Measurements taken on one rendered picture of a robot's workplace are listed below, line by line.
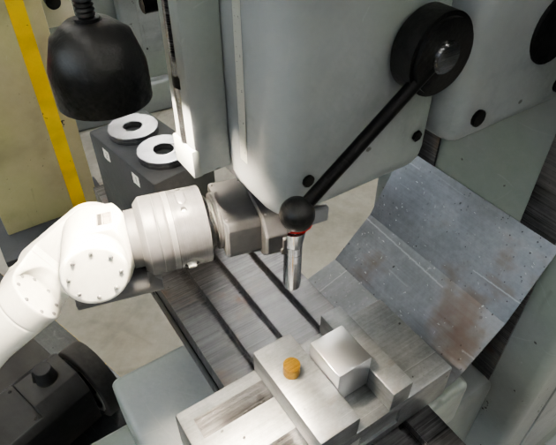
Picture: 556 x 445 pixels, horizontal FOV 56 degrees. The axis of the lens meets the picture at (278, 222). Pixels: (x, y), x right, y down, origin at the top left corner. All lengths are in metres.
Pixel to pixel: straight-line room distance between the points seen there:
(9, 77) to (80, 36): 1.91
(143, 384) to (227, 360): 0.17
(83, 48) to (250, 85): 0.12
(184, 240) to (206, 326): 0.35
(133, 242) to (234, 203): 0.12
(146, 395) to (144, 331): 1.19
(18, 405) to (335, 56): 1.08
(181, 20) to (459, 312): 0.68
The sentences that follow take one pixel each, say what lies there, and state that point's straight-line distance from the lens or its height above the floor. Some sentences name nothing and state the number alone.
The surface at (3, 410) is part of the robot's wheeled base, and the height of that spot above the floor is 0.59.
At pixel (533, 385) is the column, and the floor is 0.80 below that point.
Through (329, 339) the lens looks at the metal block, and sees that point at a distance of 0.69.
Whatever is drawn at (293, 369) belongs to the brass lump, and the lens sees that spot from 0.68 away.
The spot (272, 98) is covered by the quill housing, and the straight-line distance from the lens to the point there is 0.41.
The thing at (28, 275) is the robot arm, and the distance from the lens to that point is 0.64.
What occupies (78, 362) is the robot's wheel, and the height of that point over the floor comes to 0.60.
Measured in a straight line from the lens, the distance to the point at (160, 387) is 0.93.
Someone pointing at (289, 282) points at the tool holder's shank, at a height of 1.11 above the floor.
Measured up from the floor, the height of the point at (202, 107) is 1.41.
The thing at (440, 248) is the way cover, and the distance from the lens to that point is 0.95.
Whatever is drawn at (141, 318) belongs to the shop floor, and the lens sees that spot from 2.15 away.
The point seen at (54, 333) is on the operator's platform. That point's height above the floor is 0.40.
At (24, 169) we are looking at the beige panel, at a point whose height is 0.33.
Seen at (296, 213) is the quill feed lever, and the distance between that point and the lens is 0.42.
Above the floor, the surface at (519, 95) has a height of 1.37.
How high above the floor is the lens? 1.63
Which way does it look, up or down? 41 degrees down
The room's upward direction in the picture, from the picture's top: straight up
